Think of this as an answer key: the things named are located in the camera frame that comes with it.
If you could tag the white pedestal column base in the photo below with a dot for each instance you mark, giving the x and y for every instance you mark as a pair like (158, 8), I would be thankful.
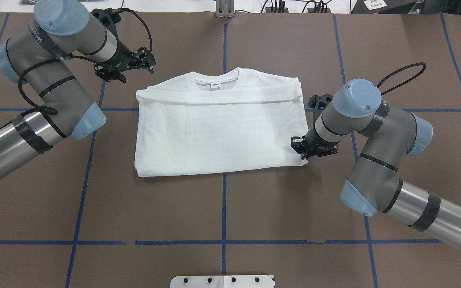
(224, 281)

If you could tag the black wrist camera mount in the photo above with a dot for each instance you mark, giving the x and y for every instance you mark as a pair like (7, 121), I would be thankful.
(109, 18)
(318, 104)

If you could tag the aluminium frame post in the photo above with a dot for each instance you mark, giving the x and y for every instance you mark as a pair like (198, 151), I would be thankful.
(224, 9)

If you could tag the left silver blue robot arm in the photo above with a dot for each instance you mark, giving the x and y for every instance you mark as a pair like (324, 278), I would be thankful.
(35, 60)

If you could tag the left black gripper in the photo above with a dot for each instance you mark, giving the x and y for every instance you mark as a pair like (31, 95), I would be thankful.
(122, 54)

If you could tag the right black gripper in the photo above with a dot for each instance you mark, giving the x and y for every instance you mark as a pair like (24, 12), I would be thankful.
(313, 141)

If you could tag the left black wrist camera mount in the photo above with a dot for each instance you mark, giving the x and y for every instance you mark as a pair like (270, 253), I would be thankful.
(109, 18)

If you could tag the white long-sleeve printed shirt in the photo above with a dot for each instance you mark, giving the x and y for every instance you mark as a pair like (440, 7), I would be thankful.
(198, 124)

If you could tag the silver foil tray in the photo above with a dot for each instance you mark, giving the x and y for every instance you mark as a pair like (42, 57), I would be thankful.
(28, 2)

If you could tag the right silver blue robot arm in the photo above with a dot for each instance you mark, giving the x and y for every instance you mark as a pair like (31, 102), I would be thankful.
(392, 134)

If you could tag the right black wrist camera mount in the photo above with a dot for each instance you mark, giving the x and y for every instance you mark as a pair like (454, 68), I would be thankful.
(318, 104)

